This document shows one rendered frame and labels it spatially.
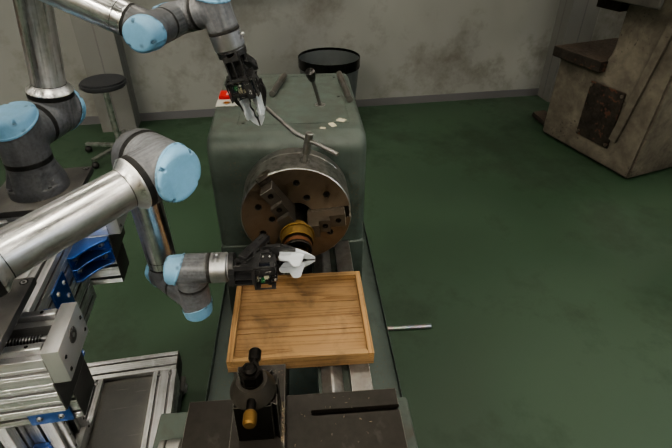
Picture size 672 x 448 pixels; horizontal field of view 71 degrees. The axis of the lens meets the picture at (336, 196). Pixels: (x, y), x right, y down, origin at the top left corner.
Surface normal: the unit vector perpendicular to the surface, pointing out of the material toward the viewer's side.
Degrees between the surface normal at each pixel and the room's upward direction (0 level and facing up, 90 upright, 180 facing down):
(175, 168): 89
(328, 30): 90
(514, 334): 0
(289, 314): 0
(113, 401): 0
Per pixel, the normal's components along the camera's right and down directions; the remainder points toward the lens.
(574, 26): 0.18, 0.53
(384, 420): 0.00, -0.84
